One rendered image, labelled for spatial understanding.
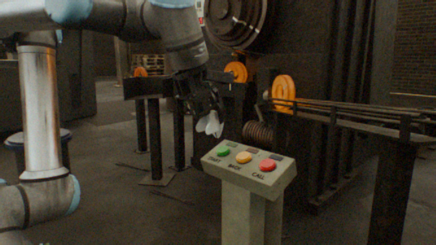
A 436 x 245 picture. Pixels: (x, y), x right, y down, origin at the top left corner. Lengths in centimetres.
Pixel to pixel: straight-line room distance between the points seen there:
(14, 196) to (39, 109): 29
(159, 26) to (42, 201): 75
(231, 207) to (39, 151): 69
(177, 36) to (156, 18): 6
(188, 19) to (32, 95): 69
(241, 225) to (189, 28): 51
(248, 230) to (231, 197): 9
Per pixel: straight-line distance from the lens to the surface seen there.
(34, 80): 115
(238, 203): 77
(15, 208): 112
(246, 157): 74
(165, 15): 62
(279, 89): 131
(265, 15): 155
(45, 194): 115
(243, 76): 166
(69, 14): 62
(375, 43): 223
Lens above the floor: 87
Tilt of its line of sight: 14 degrees down
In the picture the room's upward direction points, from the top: straight up
